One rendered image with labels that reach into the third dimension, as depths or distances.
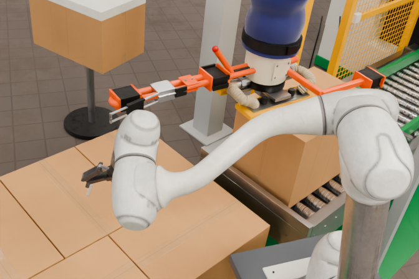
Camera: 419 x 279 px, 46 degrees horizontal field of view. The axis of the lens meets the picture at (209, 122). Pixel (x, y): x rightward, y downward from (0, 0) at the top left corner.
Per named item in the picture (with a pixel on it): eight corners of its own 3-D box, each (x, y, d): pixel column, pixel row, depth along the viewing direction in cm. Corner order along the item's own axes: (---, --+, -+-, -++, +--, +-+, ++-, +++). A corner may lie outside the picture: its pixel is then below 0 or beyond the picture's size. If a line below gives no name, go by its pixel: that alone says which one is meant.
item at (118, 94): (131, 96, 167) (131, 83, 165) (141, 106, 163) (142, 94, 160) (108, 101, 163) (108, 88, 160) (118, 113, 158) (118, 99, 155)
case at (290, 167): (298, 126, 289) (314, 66, 266) (356, 161, 267) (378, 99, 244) (227, 165, 252) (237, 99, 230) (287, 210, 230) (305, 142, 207)
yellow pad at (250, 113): (299, 88, 205) (302, 78, 202) (316, 100, 198) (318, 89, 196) (234, 108, 187) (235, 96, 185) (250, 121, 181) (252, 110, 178)
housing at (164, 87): (166, 89, 174) (166, 78, 171) (175, 99, 169) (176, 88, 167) (148, 94, 170) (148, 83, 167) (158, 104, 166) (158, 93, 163)
